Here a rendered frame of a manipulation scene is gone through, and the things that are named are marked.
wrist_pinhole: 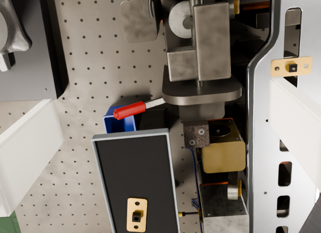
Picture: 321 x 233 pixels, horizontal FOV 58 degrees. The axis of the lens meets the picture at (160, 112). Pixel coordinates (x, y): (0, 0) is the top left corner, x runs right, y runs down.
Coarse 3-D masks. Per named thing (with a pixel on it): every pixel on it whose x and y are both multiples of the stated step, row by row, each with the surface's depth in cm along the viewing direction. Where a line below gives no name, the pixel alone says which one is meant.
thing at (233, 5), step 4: (224, 0) 48; (228, 0) 48; (232, 0) 48; (236, 0) 49; (232, 4) 48; (236, 4) 49; (232, 8) 48; (236, 8) 49; (232, 12) 48; (236, 12) 49; (232, 16) 49
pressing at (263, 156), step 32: (288, 0) 57; (320, 0) 57; (320, 32) 59; (256, 64) 61; (320, 64) 61; (256, 96) 64; (320, 96) 64; (256, 128) 67; (256, 160) 71; (288, 160) 70; (256, 192) 74; (288, 192) 74; (320, 192) 74; (256, 224) 78; (288, 224) 78
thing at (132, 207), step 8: (128, 200) 56; (136, 200) 56; (144, 200) 56; (128, 208) 57; (136, 208) 57; (144, 208) 57; (128, 216) 58; (136, 216) 57; (144, 216) 58; (128, 224) 59; (136, 224) 59; (144, 224) 59
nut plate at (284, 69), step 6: (276, 60) 61; (282, 60) 61; (288, 60) 61; (294, 60) 61; (300, 60) 61; (306, 60) 61; (276, 66) 61; (282, 66) 61; (288, 66) 61; (294, 66) 61; (300, 66) 61; (276, 72) 62; (282, 72) 62; (288, 72) 62; (294, 72) 62; (300, 72) 62; (306, 72) 62
